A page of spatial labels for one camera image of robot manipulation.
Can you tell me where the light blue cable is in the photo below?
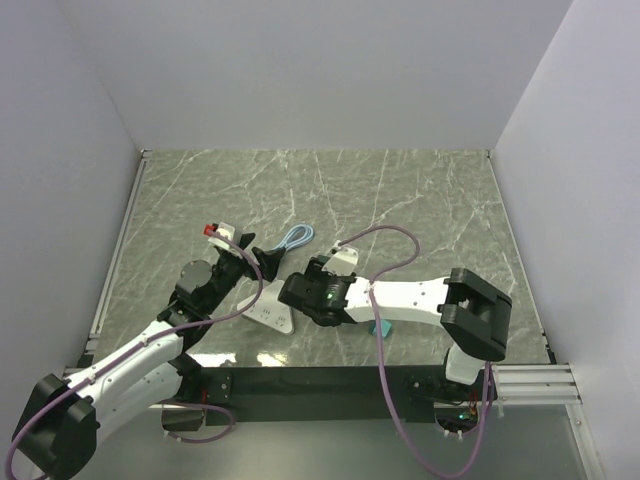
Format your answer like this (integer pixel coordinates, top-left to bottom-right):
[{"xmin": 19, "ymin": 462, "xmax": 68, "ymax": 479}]
[{"xmin": 274, "ymin": 223, "xmax": 316, "ymax": 254}]

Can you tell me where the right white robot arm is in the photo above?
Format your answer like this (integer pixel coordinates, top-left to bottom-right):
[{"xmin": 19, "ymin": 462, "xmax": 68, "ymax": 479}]
[{"xmin": 278, "ymin": 258, "xmax": 512, "ymax": 399}]

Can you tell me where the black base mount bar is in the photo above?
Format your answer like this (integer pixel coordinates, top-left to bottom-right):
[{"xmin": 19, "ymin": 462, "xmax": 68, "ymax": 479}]
[{"xmin": 139, "ymin": 364, "xmax": 481, "ymax": 431}]

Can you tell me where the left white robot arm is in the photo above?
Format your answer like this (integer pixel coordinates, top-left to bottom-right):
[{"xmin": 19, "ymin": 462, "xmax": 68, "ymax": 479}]
[{"xmin": 4, "ymin": 224, "xmax": 286, "ymax": 479}]

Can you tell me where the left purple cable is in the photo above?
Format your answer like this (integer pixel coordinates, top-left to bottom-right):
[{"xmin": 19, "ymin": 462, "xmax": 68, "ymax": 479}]
[{"xmin": 2, "ymin": 232, "xmax": 265, "ymax": 476}]

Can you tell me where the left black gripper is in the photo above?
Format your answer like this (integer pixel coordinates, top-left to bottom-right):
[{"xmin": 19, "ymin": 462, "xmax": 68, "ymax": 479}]
[{"xmin": 203, "ymin": 232, "xmax": 284, "ymax": 313}]

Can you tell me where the teal cube adapter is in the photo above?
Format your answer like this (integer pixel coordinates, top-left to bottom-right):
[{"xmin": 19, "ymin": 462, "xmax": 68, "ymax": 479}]
[{"xmin": 368, "ymin": 319, "xmax": 392, "ymax": 339}]

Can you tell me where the white triangular power strip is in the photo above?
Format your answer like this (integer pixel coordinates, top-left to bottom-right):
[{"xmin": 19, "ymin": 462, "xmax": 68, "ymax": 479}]
[{"xmin": 236, "ymin": 280, "xmax": 294, "ymax": 335}]

